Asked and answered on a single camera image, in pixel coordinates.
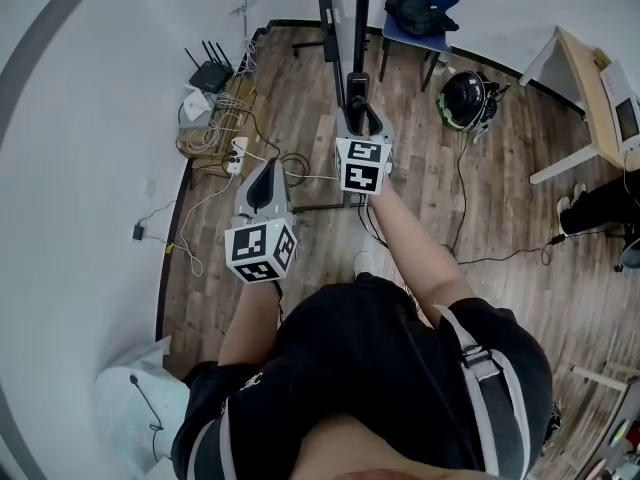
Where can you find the blue chair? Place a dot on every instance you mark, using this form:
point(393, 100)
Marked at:
point(415, 35)

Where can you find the black bag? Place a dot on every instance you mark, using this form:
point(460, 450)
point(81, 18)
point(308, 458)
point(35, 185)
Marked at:
point(417, 13)

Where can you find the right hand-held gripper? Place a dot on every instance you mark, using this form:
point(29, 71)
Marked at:
point(362, 168)

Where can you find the light wood desk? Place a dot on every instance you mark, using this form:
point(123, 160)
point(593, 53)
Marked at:
point(585, 83)

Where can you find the person's black shirt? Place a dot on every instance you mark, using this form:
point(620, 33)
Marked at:
point(360, 358)

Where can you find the white power strip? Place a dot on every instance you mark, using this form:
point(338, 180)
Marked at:
point(238, 155)

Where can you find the person's right forearm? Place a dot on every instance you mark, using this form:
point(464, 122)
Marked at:
point(417, 258)

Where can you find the light wood table frame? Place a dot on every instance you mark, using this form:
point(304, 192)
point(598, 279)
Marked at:
point(597, 375)

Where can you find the cardboard box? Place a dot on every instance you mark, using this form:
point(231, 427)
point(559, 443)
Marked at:
point(240, 93)

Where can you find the black office chair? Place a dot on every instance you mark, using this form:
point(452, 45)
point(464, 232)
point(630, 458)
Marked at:
point(632, 255)

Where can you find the black headset device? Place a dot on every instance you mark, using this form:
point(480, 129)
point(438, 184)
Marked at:
point(552, 425)

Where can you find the black power adapter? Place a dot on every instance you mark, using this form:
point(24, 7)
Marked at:
point(138, 232)

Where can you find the white router box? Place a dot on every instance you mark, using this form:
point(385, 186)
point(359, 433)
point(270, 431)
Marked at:
point(196, 108)

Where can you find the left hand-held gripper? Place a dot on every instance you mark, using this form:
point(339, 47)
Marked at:
point(247, 245)

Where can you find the white device with screen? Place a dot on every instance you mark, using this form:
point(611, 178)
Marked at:
point(617, 88)

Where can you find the black helmet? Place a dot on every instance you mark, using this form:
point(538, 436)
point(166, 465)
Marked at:
point(462, 98)

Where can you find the person's white shoe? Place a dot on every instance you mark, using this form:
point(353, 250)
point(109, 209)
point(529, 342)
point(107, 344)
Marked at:
point(362, 263)

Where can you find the person's left forearm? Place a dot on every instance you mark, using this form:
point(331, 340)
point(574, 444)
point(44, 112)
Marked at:
point(250, 323)

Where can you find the clear plastic bottle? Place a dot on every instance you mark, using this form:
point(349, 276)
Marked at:
point(441, 64)

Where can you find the black router with antennas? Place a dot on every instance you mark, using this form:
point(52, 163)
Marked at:
point(212, 78)

